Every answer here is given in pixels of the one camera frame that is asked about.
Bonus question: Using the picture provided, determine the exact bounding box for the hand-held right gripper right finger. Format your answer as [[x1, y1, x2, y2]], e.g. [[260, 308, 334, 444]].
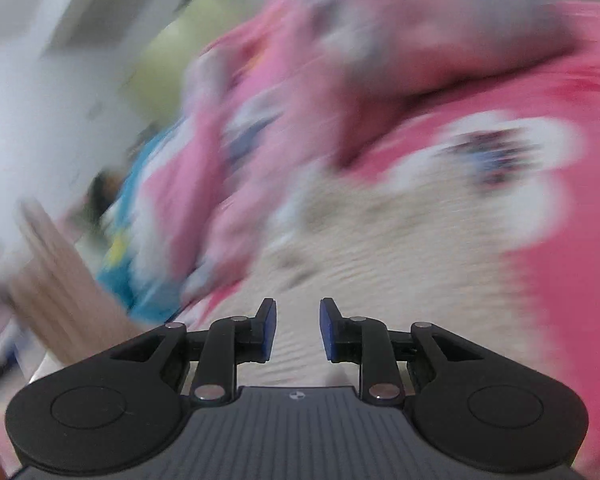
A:
[[319, 297, 487, 407]]

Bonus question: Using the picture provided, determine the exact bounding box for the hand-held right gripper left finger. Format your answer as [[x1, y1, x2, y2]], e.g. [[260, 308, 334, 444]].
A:
[[109, 297, 279, 407]]

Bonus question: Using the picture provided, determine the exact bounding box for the beige houndstooth coat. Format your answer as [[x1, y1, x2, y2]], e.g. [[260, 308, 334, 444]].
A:
[[180, 160, 551, 392]]

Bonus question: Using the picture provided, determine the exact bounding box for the pink floral blanket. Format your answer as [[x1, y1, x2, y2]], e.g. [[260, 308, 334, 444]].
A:
[[350, 52, 600, 473]]

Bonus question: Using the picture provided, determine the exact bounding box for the pink and blue quilt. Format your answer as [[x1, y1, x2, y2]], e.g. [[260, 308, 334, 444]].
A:
[[97, 0, 597, 322]]

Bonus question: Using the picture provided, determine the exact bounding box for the pale green wardrobe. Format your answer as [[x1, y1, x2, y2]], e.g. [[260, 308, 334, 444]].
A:
[[125, 0, 261, 127]]

